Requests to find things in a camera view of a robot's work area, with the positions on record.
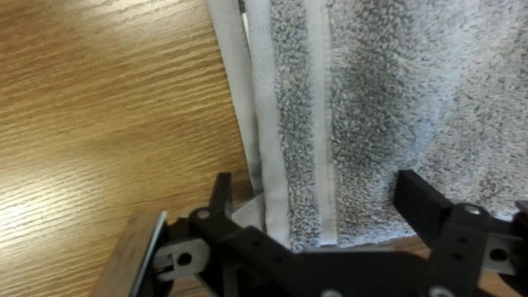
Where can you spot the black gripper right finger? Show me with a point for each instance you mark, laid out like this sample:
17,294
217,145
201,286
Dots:
456,241

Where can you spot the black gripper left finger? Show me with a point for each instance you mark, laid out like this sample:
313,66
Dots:
220,236

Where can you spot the grey towel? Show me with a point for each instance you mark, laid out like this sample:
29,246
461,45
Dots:
385,109

